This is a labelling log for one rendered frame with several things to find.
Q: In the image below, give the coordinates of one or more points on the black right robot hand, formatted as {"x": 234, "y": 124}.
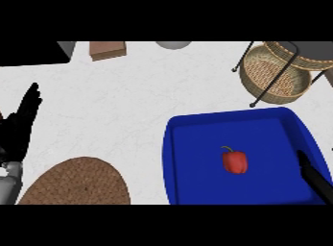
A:
{"x": 317, "y": 181}

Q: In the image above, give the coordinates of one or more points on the blue plastic tray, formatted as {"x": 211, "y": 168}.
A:
{"x": 262, "y": 179}

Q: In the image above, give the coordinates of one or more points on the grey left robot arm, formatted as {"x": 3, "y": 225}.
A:
{"x": 3, "y": 187}

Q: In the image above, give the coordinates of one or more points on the grey round object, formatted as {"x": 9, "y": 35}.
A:
{"x": 172, "y": 44}

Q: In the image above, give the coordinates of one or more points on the brown woven placemat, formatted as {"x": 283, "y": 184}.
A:
{"x": 78, "y": 184}

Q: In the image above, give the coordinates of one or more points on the tiered wicker basket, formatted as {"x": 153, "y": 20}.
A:
{"x": 286, "y": 70}

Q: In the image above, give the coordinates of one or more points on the brown wooden block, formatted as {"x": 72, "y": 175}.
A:
{"x": 106, "y": 50}

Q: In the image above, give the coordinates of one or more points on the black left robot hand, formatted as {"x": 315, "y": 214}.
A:
{"x": 15, "y": 128}

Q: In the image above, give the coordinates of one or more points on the black appliance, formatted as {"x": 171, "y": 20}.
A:
{"x": 23, "y": 53}

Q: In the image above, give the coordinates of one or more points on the red bell pepper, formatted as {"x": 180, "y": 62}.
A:
{"x": 234, "y": 161}

